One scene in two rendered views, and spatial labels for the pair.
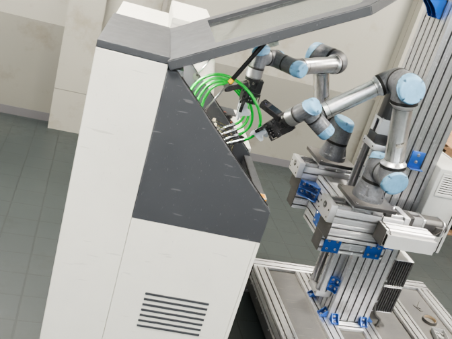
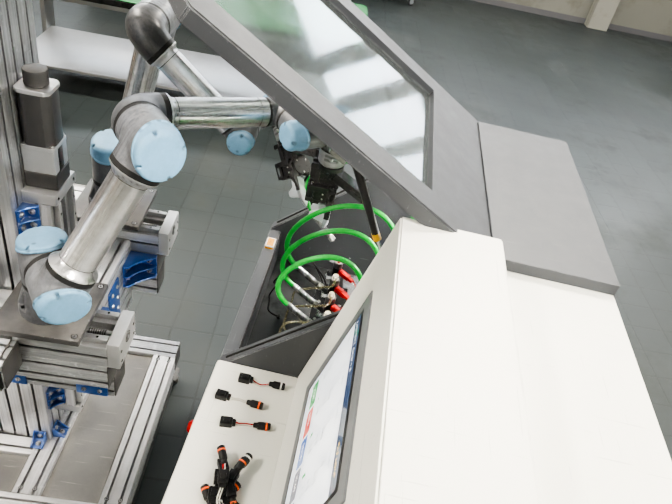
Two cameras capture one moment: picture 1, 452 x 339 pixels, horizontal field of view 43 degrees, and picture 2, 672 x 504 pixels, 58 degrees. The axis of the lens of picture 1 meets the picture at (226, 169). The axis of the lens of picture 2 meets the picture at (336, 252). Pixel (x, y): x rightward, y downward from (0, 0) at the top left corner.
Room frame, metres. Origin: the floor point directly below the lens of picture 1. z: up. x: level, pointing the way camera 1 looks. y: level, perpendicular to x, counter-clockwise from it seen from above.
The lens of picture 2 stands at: (4.00, 0.35, 2.24)
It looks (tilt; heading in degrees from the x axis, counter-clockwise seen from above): 37 degrees down; 191
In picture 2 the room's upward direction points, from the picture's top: 13 degrees clockwise
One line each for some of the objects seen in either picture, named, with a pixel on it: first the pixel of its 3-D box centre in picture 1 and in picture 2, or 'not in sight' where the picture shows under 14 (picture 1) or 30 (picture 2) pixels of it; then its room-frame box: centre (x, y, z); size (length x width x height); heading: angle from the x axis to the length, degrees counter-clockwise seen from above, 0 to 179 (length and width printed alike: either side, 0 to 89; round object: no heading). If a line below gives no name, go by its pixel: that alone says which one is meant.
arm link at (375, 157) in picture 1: (380, 166); (112, 155); (2.59, -0.69, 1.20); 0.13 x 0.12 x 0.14; 14
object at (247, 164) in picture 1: (250, 192); (253, 303); (2.63, -0.15, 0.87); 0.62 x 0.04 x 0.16; 11
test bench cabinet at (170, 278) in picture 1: (175, 263); not in sight; (2.58, 0.11, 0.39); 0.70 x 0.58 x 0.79; 11
